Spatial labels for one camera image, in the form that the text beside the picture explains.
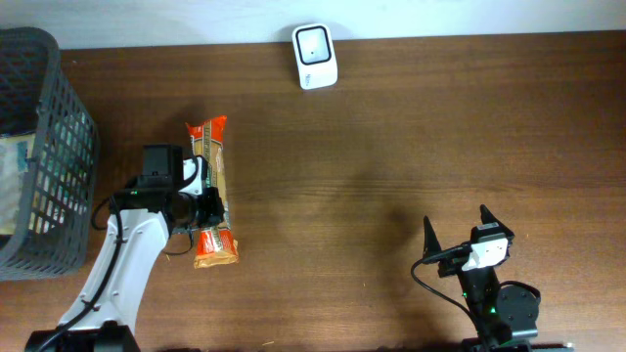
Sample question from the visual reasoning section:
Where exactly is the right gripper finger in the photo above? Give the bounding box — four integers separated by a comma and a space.
422, 216, 442, 264
479, 204, 514, 238

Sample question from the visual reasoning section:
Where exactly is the orange spaghetti packet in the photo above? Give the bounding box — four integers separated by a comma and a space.
186, 115, 240, 269

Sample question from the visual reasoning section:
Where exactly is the white blue snack bag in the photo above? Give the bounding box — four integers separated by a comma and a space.
1, 134, 35, 236

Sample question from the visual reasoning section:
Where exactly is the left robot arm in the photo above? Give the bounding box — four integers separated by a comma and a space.
25, 145, 225, 351

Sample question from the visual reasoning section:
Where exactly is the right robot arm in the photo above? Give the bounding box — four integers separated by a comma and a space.
411, 204, 541, 351

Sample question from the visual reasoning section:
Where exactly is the white barcode scanner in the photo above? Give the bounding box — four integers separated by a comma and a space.
291, 23, 338, 90

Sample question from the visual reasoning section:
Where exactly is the grey plastic mesh basket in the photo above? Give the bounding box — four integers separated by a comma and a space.
1, 27, 100, 282

